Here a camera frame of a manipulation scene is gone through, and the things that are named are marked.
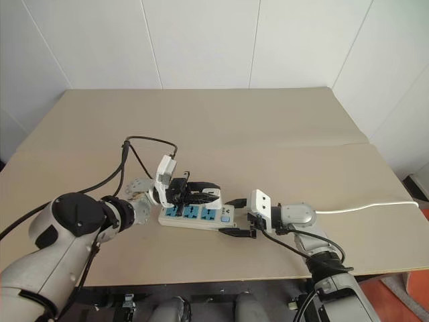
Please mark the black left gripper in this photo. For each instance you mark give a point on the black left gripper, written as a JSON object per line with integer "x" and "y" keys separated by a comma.
{"x": 177, "y": 192}

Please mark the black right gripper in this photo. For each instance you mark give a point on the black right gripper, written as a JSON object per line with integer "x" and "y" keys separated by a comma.
{"x": 252, "y": 230}

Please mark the white charger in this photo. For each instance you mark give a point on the white charger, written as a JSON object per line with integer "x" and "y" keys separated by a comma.
{"x": 217, "y": 203}

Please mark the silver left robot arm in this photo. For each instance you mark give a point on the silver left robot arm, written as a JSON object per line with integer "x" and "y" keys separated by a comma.
{"x": 60, "y": 255}

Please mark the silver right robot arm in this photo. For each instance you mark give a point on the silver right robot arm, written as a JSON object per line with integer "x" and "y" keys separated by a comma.
{"x": 298, "y": 214}

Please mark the white power strip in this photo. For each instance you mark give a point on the white power strip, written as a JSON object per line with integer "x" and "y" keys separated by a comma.
{"x": 219, "y": 212}

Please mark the grey rounded shape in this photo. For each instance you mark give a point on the grey rounded shape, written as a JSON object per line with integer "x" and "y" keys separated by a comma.
{"x": 249, "y": 307}

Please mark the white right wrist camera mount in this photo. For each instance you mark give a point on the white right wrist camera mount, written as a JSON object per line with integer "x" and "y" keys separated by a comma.
{"x": 259, "y": 201}

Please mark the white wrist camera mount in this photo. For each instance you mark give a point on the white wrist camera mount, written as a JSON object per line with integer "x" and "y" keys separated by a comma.
{"x": 259, "y": 201}
{"x": 166, "y": 166}

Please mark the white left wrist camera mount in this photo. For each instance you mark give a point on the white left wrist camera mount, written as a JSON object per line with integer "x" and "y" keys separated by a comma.
{"x": 166, "y": 166}

